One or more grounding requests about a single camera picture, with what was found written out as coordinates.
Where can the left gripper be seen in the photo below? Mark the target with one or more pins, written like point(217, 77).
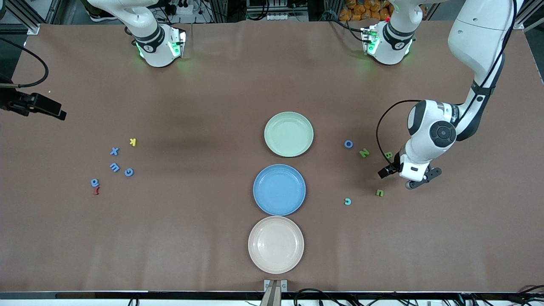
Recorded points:
point(396, 163)

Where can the bag of orange fruits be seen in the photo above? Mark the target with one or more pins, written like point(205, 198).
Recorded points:
point(365, 8)

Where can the long white power strip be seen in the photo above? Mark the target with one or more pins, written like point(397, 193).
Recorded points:
point(289, 17)

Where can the green letter N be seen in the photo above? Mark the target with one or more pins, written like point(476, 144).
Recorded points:
point(364, 153)

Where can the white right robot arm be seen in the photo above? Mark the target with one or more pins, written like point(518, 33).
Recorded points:
point(153, 51)

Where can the silver aluminium frame bar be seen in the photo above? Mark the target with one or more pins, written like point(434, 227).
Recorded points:
point(531, 15)
point(29, 27)

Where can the blue letter Q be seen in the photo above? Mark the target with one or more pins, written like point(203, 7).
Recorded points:
point(92, 182)

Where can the pale green plate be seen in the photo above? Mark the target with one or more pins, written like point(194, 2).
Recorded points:
point(289, 140)

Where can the metal table bracket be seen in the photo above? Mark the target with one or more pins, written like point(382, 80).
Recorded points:
point(275, 293)

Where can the blue letter G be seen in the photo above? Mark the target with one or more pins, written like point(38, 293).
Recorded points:
point(126, 173)

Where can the green letter B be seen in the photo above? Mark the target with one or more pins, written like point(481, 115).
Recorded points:
point(387, 155)

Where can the white power strip with plugs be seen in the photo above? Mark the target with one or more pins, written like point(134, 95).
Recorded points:
point(182, 8)

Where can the brown table cover sheet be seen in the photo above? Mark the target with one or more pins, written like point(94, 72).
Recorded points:
point(212, 106)

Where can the blue letter E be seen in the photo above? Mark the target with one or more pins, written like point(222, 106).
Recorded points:
point(114, 168)

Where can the blue letter X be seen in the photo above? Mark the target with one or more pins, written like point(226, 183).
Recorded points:
point(114, 151)

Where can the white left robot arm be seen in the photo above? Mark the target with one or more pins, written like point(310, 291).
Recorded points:
point(476, 38)

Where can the blue plate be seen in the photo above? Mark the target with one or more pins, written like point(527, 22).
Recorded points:
point(279, 191)

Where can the beige plate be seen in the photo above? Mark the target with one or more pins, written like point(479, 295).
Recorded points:
point(276, 244)

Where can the blue letter O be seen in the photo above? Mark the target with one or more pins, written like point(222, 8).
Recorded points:
point(345, 144)

